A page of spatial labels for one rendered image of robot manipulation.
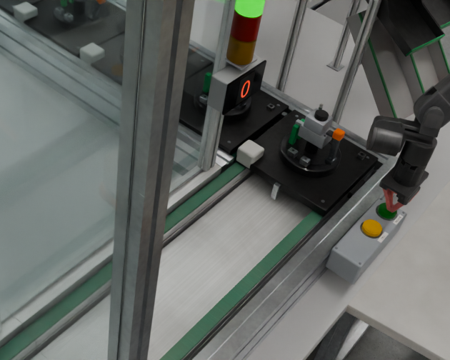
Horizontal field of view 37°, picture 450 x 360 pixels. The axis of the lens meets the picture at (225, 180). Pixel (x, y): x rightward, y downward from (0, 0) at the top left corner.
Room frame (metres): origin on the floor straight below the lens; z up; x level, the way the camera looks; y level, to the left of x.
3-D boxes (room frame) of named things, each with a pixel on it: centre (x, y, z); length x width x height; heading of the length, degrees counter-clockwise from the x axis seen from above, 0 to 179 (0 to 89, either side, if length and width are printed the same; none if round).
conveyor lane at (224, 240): (0.94, -0.01, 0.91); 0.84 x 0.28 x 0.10; 150
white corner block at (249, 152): (1.15, -0.04, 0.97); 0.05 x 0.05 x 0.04; 60
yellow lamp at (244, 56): (1.08, 0.02, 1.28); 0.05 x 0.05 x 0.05
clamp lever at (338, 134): (1.16, -0.21, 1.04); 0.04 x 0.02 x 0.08; 60
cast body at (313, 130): (1.19, -0.17, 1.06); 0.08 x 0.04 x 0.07; 61
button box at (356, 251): (1.00, -0.32, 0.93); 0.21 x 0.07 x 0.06; 150
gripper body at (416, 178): (1.06, -0.36, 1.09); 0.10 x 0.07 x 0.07; 150
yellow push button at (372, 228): (1.00, -0.32, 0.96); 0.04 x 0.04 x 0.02
